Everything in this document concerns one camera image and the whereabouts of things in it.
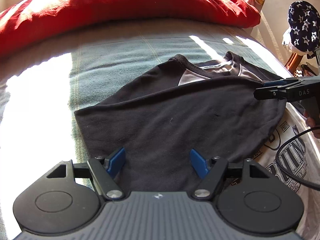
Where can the person's right hand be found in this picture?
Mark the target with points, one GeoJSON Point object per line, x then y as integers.
{"type": "Point", "coordinates": [312, 125]}

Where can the green checked blanket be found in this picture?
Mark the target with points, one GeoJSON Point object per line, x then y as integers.
{"type": "Point", "coordinates": [100, 62]}

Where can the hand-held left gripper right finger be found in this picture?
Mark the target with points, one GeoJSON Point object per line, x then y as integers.
{"type": "Point", "coordinates": [198, 162]}

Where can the grey and black raglan sweatshirt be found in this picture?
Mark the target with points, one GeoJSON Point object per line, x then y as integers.
{"type": "Point", "coordinates": [175, 120]}

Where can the red duvet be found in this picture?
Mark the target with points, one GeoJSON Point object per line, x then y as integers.
{"type": "Point", "coordinates": [125, 5]}

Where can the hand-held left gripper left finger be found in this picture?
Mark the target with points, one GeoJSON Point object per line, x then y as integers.
{"type": "Point", "coordinates": [116, 161]}

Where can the navy star print cloth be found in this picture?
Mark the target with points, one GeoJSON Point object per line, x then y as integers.
{"type": "Point", "coordinates": [302, 25]}

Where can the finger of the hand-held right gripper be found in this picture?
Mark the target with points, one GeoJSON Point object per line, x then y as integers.
{"type": "Point", "coordinates": [270, 93]}
{"type": "Point", "coordinates": [280, 83]}

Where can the wooden chair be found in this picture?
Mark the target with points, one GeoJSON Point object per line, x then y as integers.
{"type": "Point", "coordinates": [293, 63]}

